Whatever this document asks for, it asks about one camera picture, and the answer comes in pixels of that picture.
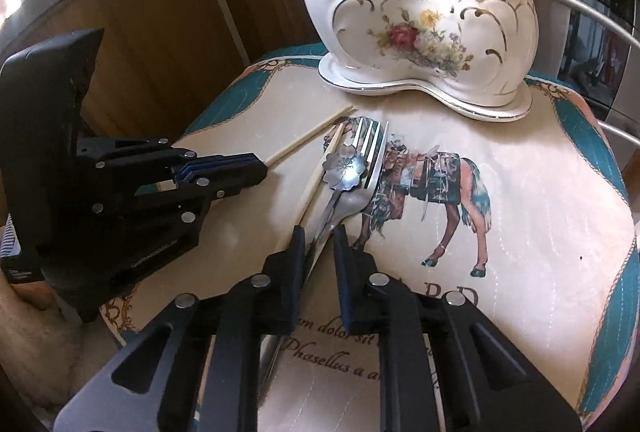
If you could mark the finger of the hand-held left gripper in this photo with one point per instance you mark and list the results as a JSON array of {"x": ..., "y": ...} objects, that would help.
[
  {"x": 220, "y": 161},
  {"x": 225, "y": 181}
]

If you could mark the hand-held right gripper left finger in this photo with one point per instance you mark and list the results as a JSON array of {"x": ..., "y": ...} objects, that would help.
[{"x": 292, "y": 264}]

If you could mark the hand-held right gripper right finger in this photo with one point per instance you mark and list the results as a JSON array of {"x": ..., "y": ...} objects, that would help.
[{"x": 345, "y": 264}]

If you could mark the wooden chopstick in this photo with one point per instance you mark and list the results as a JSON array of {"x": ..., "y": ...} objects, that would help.
[
  {"x": 310, "y": 134},
  {"x": 320, "y": 172}
]

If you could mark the silver flower-shaped spoon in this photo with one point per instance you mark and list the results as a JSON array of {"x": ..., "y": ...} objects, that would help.
[{"x": 344, "y": 167}]

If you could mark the silver fork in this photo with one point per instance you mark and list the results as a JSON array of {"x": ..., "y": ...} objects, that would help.
[{"x": 372, "y": 147}]

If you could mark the person's left forearm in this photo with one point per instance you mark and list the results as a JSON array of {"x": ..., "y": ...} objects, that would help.
[{"x": 30, "y": 337}]

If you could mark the wooden kitchen cabinet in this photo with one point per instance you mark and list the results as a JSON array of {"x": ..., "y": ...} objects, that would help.
[{"x": 165, "y": 37}]

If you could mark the white ceramic saucer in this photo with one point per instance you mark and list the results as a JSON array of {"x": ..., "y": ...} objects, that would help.
[{"x": 380, "y": 88}]

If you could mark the horse print quilted cushion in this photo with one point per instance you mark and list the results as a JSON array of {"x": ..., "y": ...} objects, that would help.
[{"x": 525, "y": 237}]

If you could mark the stainless steel oven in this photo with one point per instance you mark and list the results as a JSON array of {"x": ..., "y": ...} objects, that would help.
[{"x": 590, "y": 12}]

